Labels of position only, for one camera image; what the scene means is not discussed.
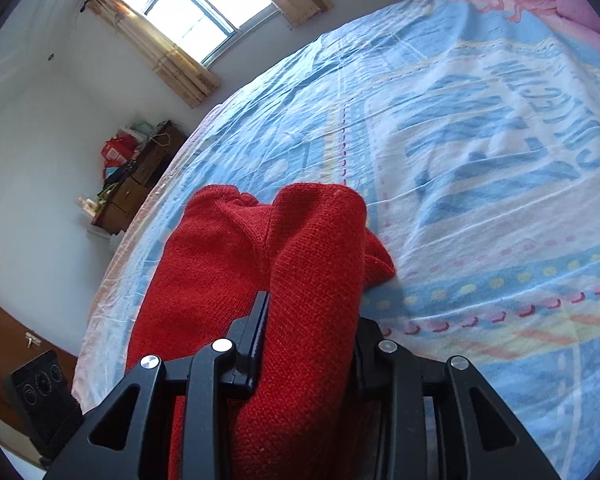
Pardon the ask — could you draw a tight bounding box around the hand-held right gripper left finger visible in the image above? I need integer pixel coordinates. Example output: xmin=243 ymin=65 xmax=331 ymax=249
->
xmin=45 ymin=290 xmax=272 ymax=480

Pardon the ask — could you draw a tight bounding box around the blue printed bed sheet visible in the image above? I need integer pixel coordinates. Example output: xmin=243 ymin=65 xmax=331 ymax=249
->
xmin=72 ymin=0 xmax=600 ymax=480

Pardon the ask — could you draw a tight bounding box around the brown wooden dresser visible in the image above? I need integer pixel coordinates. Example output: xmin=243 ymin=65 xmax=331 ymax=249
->
xmin=92 ymin=120 xmax=189 ymax=236

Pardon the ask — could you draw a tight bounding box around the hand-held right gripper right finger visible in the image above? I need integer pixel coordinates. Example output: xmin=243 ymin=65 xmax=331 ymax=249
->
xmin=352 ymin=317 xmax=562 ymax=480

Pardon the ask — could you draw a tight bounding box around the sliding glass window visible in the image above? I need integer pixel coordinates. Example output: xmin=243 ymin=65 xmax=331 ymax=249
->
xmin=117 ymin=0 xmax=277 ymax=68

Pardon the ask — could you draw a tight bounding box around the brown wooden door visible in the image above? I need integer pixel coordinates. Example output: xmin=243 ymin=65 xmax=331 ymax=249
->
xmin=0 ymin=287 xmax=79 ymax=413

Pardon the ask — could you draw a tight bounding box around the red knit sweater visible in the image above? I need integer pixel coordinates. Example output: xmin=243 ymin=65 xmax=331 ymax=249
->
xmin=125 ymin=182 xmax=397 ymax=480

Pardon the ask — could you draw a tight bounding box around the pink floral quilt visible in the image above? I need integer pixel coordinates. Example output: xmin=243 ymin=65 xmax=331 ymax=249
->
xmin=555 ymin=0 xmax=600 ymax=45

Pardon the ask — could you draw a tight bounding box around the red gift bag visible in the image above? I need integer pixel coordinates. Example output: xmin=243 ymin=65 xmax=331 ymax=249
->
xmin=102 ymin=135 xmax=142 ymax=169

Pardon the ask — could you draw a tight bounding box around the pale green bag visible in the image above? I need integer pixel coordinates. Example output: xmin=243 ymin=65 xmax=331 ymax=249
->
xmin=129 ymin=119 xmax=157 ymax=142

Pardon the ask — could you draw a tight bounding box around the black speaker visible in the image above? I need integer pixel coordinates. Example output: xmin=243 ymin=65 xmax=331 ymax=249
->
xmin=9 ymin=350 xmax=84 ymax=467

